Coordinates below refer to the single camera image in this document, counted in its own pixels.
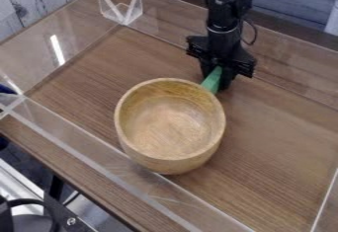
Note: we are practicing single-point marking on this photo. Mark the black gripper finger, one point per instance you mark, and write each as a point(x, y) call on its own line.
point(227, 76)
point(206, 67)

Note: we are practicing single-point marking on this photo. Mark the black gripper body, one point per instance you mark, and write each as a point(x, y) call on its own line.
point(221, 47)

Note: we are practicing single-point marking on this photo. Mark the green rectangular block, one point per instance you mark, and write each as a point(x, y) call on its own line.
point(213, 80)

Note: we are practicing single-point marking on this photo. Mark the brown wooden bowl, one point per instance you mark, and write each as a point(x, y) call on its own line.
point(170, 124)

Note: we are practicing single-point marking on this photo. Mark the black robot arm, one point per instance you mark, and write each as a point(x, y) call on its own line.
point(226, 14)

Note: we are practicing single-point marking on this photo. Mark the black table leg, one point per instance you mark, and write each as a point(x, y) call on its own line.
point(56, 188)

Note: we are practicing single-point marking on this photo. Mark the clear acrylic tray enclosure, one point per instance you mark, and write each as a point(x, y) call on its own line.
point(271, 179)

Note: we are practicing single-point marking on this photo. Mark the black metal bracket with screw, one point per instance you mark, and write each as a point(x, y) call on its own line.
point(67, 220)

